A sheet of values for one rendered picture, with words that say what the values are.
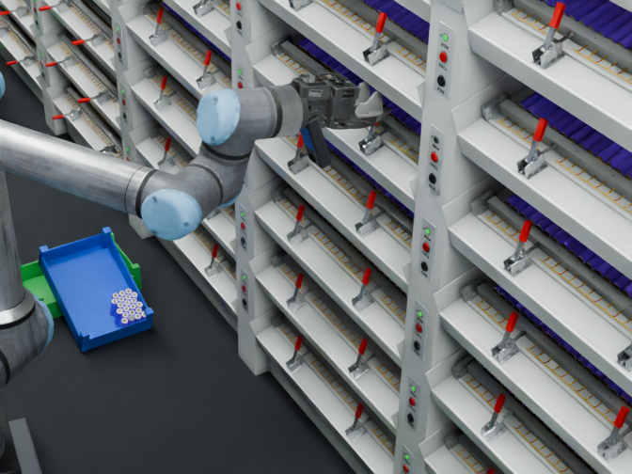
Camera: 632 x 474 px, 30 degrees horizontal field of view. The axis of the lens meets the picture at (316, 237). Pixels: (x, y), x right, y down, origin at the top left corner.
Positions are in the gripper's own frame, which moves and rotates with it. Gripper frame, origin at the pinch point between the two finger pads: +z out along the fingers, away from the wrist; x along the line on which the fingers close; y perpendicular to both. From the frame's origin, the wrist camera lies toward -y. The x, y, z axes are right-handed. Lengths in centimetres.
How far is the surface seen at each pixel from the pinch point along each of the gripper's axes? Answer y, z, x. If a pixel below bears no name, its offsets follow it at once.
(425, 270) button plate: -20.7, -1.3, -23.1
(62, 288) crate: -92, -21, 93
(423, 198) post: -7.3, -3.1, -20.3
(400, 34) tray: 15.8, -0.3, -1.1
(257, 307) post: -73, 9, 44
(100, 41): -41, 5, 140
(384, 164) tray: -8.0, -1.3, -5.5
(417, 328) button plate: -34.7, 1.1, -22.0
